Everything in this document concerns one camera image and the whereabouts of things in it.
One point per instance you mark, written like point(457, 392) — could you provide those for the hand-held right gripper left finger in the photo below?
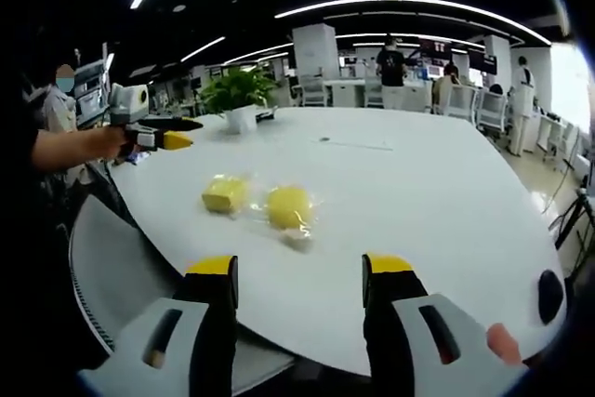
point(214, 322)

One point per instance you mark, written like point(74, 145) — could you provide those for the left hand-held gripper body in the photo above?
point(132, 98)

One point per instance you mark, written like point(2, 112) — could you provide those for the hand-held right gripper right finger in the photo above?
point(390, 322)

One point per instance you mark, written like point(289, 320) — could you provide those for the rectangular yellow silicone block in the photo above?
point(223, 194)

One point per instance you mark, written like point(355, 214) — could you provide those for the round yellow silicone block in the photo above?
point(288, 206)

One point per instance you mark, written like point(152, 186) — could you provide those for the person's left hand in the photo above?
point(112, 142)

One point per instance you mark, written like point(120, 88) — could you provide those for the person's right hand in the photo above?
point(504, 343)

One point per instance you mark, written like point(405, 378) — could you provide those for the blue white packet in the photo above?
point(139, 158)

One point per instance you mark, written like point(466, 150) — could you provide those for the computer monitor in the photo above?
point(90, 90)

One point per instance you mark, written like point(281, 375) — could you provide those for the green potted plant white pot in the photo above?
point(239, 90)

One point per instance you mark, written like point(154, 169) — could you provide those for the small black device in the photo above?
point(267, 115)

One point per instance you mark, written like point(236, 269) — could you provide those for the grey office chair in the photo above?
point(107, 253)

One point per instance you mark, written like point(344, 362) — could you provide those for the black oval object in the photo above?
point(551, 297)

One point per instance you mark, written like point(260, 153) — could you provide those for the black tripod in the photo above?
point(576, 229)

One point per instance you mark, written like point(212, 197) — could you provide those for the row of white office chairs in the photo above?
point(490, 109)

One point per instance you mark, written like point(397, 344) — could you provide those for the hanging display screen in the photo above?
point(434, 45)

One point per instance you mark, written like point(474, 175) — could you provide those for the long curved ceiling light strip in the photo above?
point(418, 2)

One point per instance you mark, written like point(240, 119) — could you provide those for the black wall screen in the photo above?
point(483, 61)

